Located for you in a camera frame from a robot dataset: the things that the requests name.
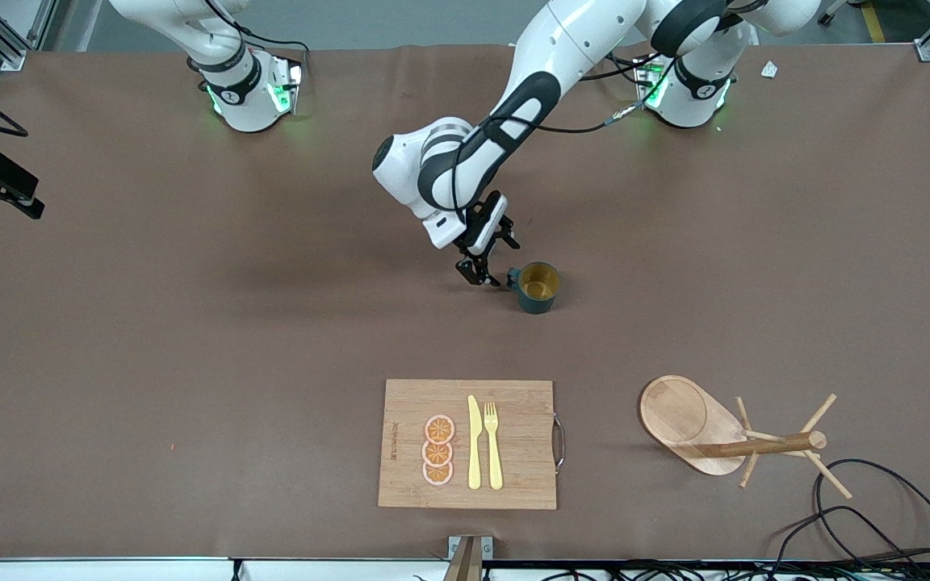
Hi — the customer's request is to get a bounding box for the dark green cup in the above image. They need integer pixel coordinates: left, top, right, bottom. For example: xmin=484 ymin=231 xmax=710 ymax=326
xmin=507 ymin=261 xmax=561 ymax=316

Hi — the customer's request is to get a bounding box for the wooden cup rack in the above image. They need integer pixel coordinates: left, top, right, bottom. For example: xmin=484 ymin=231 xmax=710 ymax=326
xmin=639 ymin=374 xmax=853 ymax=499

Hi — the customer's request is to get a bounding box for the yellow plastic knife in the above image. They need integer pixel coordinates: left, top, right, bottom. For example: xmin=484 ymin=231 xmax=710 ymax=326
xmin=467 ymin=395 xmax=483 ymax=491

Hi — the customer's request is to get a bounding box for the wooden cutting board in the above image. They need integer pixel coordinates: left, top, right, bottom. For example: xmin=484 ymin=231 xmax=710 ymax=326
xmin=378 ymin=379 xmax=567 ymax=511

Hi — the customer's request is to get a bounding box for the yellow plastic fork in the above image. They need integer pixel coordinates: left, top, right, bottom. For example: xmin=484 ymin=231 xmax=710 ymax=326
xmin=484 ymin=402 xmax=505 ymax=491

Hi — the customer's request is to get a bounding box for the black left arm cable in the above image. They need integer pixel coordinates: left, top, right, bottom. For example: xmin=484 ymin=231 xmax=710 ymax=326
xmin=450 ymin=44 xmax=680 ymax=215

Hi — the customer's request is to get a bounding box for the black left base cable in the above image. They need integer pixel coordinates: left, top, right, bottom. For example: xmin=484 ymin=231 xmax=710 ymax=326
xmin=582 ymin=50 xmax=651 ymax=86

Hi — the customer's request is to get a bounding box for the black base cable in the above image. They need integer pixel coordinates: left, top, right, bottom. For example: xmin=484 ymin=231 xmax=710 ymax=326
xmin=582 ymin=50 xmax=651 ymax=86
xmin=203 ymin=0 xmax=310 ymax=77

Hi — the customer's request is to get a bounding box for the metal table bracket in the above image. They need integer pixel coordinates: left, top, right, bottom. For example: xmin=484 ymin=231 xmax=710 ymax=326
xmin=442 ymin=534 xmax=494 ymax=581

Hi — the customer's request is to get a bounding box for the black right base cable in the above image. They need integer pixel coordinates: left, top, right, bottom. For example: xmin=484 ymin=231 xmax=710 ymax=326
xmin=203 ymin=0 xmax=310 ymax=77

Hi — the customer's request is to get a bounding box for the black cable bundle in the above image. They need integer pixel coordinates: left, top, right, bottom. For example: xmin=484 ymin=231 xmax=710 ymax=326
xmin=408 ymin=561 xmax=930 ymax=581

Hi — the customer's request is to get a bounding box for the white table edge rail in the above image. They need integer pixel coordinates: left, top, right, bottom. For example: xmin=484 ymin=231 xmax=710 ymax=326
xmin=0 ymin=557 xmax=930 ymax=581

